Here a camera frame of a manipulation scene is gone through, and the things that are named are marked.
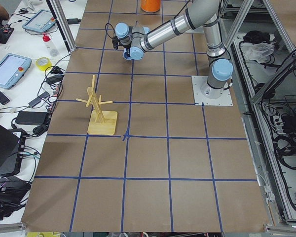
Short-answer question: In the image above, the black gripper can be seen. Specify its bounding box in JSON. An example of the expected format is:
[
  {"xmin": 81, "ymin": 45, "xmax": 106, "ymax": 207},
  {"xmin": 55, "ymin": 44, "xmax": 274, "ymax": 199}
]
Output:
[{"xmin": 112, "ymin": 36, "xmax": 131, "ymax": 50}]

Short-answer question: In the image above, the light blue plastic cup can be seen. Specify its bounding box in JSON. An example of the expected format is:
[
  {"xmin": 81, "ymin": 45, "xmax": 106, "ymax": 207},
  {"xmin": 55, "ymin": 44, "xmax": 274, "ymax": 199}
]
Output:
[{"xmin": 123, "ymin": 48, "xmax": 132, "ymax": 60}]

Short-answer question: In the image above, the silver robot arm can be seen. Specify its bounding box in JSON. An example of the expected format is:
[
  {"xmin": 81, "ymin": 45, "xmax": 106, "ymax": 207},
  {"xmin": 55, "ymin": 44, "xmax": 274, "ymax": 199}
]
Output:
[{"xmin": 112, "ymin": 0, "xmax": 233, "ymax": 99}]

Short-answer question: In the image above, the wooden cup rack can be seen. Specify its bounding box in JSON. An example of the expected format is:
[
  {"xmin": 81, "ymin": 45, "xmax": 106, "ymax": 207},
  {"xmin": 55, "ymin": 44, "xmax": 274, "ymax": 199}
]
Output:
[{"xmin": 76, "ymin": 75, "xmax": 118, "ymax": 135}]

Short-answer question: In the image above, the orange can with silver lid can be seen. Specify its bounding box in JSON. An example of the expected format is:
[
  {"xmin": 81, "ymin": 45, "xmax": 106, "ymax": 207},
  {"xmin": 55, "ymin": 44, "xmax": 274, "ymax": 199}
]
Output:
[{"xmin": 140, "ymin": 0, "xmax": 161, "ymax": 13}]

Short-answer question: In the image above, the black power adapter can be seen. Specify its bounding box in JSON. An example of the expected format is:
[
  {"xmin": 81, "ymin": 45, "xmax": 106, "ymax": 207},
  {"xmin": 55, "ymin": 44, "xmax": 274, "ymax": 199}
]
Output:
[{"xmin": 67, "ymin": 18, "xmax": 81, "ymax": 25}]

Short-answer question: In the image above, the red cap squeeze bottle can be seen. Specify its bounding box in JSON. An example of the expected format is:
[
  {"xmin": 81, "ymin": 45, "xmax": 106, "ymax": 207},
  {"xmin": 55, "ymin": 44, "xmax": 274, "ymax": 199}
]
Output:
[{"xmin": 42, "ymin": 33, "xmax": 59, "ymax": 57}]

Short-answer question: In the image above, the far teach pendant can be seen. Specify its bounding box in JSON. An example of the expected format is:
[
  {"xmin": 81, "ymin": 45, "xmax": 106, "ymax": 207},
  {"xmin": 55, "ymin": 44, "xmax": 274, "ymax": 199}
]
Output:
[{"xmin": 22, "ymin": 9, "xmax": 56, "ymax": 33}]

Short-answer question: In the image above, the teach pendant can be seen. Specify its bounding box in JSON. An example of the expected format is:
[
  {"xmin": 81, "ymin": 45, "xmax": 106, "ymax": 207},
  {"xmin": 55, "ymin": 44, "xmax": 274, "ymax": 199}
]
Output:
[
  {"xmin": 0, "ymin": 53, "xmax": 32, "ymax": 89},
  {"xmin": 22, "ymin": 9, "xmax": 56, "ymax": 33}
]

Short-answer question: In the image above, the yellow tape roll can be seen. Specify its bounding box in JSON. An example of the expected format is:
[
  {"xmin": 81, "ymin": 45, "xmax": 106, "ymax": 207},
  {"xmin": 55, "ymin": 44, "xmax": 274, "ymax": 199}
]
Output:
[{"xmin": 36, "ymin": 57, "xmax": 52, "ymax": 71}]

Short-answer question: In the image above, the large black power brick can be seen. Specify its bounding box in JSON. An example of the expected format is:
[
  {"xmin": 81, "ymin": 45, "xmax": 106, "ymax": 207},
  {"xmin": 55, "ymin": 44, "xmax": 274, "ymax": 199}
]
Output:
[{"xmin": 15, "ymin": 111, "xmax": 48, "ymax": 125}]

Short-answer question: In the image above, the near teach pendant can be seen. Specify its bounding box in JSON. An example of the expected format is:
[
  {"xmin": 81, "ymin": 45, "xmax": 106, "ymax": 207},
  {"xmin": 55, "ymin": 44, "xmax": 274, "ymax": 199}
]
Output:
[{"xmin": 0, "ymin": 53, "xmax": 32, "ymax": 89}]

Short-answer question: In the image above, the black smartphone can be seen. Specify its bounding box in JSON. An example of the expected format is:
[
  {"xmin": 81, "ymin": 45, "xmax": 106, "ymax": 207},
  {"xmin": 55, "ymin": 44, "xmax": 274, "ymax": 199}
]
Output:
[{"xmin": 0, "ymin": 91, "xmax": 10, "ymax": 105}]

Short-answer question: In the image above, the white crumpled cloth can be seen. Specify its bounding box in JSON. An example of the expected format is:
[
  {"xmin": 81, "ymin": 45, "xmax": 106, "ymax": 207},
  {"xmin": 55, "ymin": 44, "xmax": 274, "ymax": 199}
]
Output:
[{"xmin": 244, "ymin": 42, "xmax": 275, "ymax": 63}]

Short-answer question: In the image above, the black laptop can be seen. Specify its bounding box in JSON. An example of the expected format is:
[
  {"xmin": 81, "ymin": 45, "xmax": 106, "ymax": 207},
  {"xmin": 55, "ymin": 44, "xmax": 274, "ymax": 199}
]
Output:
[{"xmin": 0, "ymin": 125, "xmax": 26, "ymax": 176}]

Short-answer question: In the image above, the aluminium frame post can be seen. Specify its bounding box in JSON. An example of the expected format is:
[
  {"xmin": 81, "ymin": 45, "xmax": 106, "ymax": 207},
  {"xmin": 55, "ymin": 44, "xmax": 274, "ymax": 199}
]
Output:
[{"xmin": 46, "ymin": 0, "xmax": 76, "ymax": 53}]

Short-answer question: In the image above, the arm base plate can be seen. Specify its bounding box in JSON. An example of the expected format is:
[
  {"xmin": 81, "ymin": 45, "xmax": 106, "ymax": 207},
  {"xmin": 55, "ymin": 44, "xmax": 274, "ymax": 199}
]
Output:
[{"xmin": 191, "ymin": 76, "xmax": 233, "ymax": 106}]

